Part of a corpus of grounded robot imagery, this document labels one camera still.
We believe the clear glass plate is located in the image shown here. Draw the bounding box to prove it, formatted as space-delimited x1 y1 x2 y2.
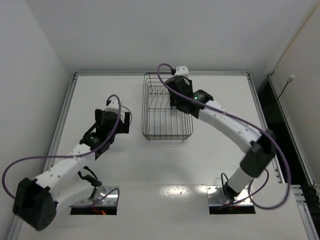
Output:
121 105 132 117

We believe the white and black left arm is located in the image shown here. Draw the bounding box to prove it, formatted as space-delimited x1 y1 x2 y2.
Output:
12 109 132 231

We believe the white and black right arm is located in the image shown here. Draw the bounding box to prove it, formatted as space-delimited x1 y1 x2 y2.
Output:
165 75 276 204

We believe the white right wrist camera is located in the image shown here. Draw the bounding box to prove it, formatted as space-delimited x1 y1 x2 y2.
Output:
171 65 190 79

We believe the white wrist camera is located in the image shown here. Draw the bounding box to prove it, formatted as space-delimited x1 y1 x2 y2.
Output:
104 98 122 115
171 65 190 79

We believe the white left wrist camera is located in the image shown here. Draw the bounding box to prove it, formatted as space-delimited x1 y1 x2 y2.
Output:
104 98 122 115

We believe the grey wire dish rack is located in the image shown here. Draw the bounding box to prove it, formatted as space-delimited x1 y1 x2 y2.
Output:
141 72 194 143

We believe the black wall cable with plug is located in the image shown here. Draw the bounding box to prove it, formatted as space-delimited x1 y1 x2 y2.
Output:
276 73 296 101

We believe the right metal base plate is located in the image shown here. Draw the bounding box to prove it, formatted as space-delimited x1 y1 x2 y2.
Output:
206 185 253 207

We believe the aluminium table frame rail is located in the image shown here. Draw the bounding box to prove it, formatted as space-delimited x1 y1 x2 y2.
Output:
8 74 311 240

